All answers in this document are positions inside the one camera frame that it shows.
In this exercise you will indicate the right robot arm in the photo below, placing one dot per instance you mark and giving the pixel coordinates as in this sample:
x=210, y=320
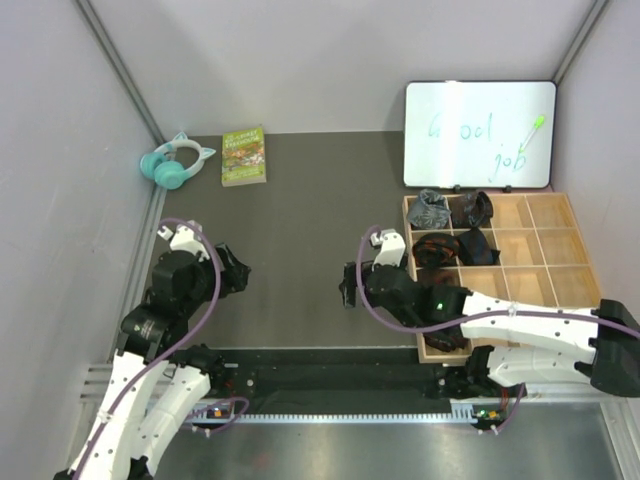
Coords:
x=598, y=346

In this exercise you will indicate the white slotted cable duct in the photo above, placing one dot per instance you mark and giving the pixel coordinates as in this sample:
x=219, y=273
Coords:
x=457, y=413

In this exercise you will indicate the dark navy rolled tie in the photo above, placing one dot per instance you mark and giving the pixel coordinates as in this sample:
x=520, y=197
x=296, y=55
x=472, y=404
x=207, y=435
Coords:
x=475, y=250

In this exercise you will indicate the white dry-erase board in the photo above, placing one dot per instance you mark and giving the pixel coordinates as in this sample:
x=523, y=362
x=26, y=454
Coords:
x=467, y=134

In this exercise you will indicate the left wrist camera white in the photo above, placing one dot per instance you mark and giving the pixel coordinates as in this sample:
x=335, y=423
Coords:
x=185, y=238

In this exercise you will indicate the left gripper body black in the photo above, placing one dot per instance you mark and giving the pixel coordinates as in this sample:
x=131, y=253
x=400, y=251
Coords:
x=205, y=286

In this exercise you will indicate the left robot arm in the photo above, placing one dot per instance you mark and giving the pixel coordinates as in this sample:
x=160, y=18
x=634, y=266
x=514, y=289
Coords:
x=155, y=383

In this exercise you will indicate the green paperback book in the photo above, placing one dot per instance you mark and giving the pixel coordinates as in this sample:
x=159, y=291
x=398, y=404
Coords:
x=243, y=158

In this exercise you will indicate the wooden compartment tray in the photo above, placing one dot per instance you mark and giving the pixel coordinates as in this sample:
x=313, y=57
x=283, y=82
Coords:
x=543, y=259

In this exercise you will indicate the dark brown rolled tie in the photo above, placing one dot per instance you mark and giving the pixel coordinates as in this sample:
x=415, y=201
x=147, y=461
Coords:
x=432, y=277

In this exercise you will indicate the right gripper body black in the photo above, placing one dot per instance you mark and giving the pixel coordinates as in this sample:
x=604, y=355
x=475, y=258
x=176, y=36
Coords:
x=372, y=301

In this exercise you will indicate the dark orange floral tie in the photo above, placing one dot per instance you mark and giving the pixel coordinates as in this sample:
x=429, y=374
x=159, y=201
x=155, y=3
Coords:
x=434, y=250

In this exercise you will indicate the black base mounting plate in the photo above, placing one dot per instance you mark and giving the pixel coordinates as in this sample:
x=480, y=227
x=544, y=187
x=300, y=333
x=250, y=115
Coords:
x=267, y=375

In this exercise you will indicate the green marker pen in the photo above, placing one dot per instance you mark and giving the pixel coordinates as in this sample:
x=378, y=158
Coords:
x=538, y=123

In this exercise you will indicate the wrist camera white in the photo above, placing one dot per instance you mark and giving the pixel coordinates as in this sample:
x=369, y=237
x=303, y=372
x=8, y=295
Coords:
x=390, y=246
x=185, y=238

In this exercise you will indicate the grey rolled tie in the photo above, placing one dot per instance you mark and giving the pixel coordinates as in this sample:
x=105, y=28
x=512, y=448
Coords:
x=429, y=211

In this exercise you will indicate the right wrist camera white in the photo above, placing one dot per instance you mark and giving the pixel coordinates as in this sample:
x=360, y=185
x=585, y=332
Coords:
x=390, y=246

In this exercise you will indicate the teal cat-ear headphones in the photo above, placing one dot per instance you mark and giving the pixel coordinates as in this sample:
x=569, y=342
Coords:
x=165, y=171

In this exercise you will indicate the brown red rolled tie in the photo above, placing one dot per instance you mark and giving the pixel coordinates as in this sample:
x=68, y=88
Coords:
x=471, y=210

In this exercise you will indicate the red patterned rolled tie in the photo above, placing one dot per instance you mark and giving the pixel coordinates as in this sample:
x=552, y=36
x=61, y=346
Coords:
x=444, y=342

